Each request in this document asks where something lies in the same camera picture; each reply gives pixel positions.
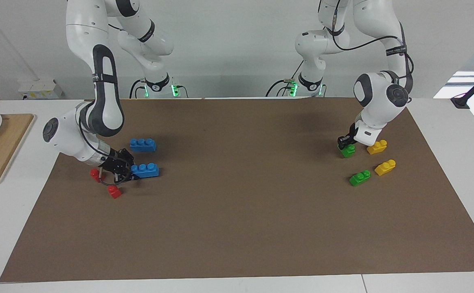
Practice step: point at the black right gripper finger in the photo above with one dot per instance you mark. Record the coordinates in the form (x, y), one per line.
(130, 174)
(120, 178)

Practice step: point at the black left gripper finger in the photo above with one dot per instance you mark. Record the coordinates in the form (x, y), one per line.
(350, 143)
(341, 143)

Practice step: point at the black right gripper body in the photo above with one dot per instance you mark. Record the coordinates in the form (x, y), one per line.
(118, 162)

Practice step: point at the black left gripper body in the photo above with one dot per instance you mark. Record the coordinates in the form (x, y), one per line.
(349, 132)

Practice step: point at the plain green two-stud block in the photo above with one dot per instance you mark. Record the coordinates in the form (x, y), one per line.
(348, 151)

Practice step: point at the blue three-stud block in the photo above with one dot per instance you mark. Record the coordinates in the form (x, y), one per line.
(145, 171)
(143, 145)

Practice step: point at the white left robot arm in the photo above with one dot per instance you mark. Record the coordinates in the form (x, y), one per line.
(377, 101)

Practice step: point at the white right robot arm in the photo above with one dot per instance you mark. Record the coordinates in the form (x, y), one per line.
(104, 101)

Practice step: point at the red single-stud block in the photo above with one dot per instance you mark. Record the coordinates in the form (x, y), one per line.
(95, 175)
(115, 192)

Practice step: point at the yellow two-stud block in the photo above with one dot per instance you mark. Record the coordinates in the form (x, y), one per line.
(376, 147)
(385, 167)

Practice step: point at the green block with white stickers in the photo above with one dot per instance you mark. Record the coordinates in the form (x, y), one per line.
(360, 178)

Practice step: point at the brown table mat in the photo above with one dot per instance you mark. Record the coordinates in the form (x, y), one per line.
(241, 211)

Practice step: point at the wooden cutting board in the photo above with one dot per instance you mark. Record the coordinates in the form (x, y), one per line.
(1, 150)

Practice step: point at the black camera stand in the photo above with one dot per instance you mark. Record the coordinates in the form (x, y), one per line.
(471, 91)

